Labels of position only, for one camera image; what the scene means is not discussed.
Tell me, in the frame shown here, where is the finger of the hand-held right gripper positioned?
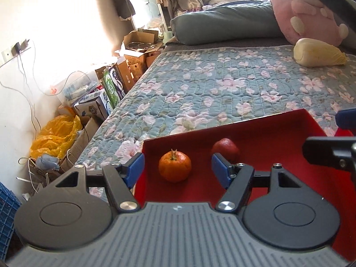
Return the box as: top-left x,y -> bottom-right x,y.
303,136 -> 356,171
336,108 -> 356,130

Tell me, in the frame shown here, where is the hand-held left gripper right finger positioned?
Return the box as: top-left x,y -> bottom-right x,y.
211,152 -> 305,214

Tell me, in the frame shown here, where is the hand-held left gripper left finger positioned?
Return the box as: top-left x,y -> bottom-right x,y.
54,152 -> 146,213

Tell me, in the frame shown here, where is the red plum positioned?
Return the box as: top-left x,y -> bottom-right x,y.
212,138 -> 240,164

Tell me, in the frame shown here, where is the orange tangerine with stem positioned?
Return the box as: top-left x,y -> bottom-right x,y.
158,149 -> 192,183

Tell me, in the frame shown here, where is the worn brown cardboard box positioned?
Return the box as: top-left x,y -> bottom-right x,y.
60,115 -> 105,173

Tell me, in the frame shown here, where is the napa cabbage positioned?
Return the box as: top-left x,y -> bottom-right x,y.
293,38 -> 348,68

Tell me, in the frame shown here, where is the white and blue carton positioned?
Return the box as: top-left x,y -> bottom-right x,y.
74,89 -> 113,117

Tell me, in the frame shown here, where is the floral quilted bed cover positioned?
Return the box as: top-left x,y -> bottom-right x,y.
75,44 -> 356,201

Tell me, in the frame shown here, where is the green and white carton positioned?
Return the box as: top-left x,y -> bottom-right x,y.
101,67 -> 124,109

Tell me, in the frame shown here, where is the blue-grey crumpled cloth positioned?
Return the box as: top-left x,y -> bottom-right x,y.
36,156 -> 60,171

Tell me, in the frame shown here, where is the yellow plastic bag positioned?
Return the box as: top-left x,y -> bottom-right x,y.
30,115 -> 83,160

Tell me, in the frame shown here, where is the tall brown cardboard box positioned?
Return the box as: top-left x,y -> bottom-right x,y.
113,57 -> 135,93

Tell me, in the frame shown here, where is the clear plastic storage box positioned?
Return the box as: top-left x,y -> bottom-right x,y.
50,71 -> 99,107

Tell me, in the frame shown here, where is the printed cardboard box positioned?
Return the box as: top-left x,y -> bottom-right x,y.
124,53 -> 148,82

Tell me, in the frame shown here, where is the pink plush rabbit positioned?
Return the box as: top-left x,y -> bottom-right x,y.
265,0 -> 349,48

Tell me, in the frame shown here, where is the grey bed sheet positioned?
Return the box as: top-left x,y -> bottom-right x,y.
163,37 -> 295,53

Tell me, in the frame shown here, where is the open cardboard box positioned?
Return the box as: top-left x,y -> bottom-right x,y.
121,29 -> 164,55

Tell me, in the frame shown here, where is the blue plastic crate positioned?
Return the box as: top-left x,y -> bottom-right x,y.
0,182 -> 23,259

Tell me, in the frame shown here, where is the grey-blue pillow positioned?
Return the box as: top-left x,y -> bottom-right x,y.
170,0 -> 356,55

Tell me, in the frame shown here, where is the pale crumpled bedding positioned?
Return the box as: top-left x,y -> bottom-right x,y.
200,0 -> 267,8

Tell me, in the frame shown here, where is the tangle of white cables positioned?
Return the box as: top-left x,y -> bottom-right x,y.
17,157 -> 56,201

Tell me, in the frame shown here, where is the thin white cable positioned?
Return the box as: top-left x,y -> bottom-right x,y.
18,51 -> 39,135
0,40 -> 92,95

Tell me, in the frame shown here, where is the white wall power strip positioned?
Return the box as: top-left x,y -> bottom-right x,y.
0,39 -> 31,64

